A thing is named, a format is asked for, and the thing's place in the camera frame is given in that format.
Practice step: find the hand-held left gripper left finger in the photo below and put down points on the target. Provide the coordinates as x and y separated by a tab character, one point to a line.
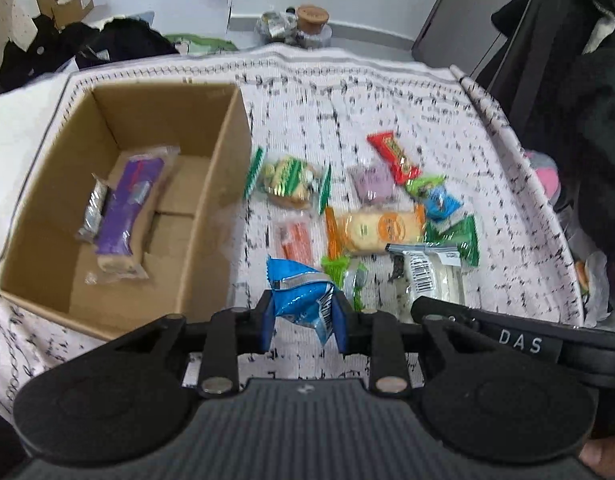
266	327

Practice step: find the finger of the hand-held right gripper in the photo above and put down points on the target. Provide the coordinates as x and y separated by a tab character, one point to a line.
437	306

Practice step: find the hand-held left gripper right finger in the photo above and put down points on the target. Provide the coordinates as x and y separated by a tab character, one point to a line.
341	327

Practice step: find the white barcode snack packet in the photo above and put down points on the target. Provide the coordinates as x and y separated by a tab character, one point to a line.
437	280

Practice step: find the blue snack packet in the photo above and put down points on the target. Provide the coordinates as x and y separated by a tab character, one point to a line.
300	295

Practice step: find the light green clear packet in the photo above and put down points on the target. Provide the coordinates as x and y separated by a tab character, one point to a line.
355	280

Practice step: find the dark green snack packet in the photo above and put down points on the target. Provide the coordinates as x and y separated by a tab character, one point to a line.
460	240

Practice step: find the clear orange snack packet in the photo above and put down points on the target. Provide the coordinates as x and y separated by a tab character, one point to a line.
297	242

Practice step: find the yellow cracker packet orange ends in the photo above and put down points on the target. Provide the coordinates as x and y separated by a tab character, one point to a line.
377	227

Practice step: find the small blue candy packet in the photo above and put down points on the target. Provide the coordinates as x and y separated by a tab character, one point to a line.
440	203

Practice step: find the small light green packet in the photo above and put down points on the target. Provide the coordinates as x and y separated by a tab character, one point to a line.
420	186

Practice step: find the small purple snack packet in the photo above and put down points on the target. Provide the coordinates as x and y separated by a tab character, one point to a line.
371	182

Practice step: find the green-edged cookie packet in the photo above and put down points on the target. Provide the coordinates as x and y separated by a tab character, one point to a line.
287	182

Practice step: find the red orange candy packet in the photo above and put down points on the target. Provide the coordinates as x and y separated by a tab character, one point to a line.
395	155

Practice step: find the long purple snack packet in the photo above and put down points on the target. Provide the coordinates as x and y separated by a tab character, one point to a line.
130	210

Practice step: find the silver snack packet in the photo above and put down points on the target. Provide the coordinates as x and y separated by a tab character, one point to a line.
93	215

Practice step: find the person's right hand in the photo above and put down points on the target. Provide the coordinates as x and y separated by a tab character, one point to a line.
600	452

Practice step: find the white plastic wrapper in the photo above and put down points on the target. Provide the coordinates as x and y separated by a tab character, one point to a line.
595	285

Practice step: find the grey pink plush toy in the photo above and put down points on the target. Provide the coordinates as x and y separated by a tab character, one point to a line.
547	175

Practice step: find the white black printed blanket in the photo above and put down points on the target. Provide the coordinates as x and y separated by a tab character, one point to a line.
337	95

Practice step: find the green cloth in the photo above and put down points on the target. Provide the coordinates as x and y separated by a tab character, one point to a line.
202	42

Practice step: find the glass jar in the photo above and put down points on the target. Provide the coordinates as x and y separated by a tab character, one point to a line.
277	27

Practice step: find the dark grey panel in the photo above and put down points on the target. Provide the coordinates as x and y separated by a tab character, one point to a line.
467	5

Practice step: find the cork lid jar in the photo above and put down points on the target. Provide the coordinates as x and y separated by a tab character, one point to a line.
312	20

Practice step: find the black clothing pile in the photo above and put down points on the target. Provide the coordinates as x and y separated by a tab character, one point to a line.
112	42

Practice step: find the small cardboard box with paper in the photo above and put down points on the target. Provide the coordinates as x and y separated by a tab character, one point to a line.
72	7

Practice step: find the white spotted paper bag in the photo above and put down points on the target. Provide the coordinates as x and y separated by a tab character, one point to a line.
7	15

